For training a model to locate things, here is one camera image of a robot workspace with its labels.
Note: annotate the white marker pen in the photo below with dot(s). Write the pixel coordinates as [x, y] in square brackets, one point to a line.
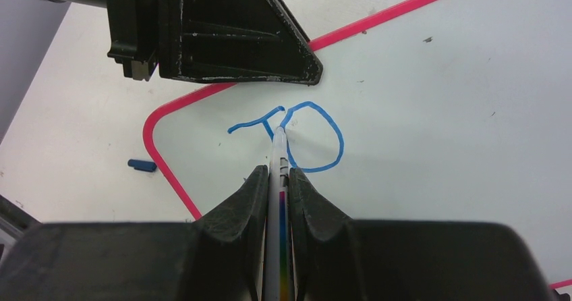
[277, 279]

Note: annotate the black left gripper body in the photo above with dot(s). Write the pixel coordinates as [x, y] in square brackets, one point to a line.
[134, 34]

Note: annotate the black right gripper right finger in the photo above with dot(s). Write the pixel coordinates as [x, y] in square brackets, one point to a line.
[341, 258]

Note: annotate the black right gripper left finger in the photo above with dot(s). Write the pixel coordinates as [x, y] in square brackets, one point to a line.
[214, 258]

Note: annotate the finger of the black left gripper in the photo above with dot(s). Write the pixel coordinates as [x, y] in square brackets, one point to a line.
[219, 41]

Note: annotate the blue marker cap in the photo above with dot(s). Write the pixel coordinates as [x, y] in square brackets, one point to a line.
[142, 165]

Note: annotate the pink framed whiteboard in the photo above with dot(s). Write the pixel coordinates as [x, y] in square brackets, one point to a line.
[428, 110]

